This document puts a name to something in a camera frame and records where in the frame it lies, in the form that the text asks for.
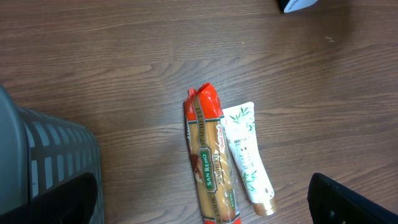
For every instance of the orange spaghetti packet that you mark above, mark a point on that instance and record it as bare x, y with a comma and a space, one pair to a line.
212, 165

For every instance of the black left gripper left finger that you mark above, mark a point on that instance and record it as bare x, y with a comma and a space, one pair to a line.
70, 203

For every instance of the white gold-capped cream tube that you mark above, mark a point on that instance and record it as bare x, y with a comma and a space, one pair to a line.
240, 130

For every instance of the grey plastic shopping basket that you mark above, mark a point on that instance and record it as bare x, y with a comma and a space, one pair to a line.
40, 152

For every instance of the white barcode scanner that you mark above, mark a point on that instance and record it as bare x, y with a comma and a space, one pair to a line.
287, 6

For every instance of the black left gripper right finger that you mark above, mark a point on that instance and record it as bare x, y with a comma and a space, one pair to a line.
332, 203

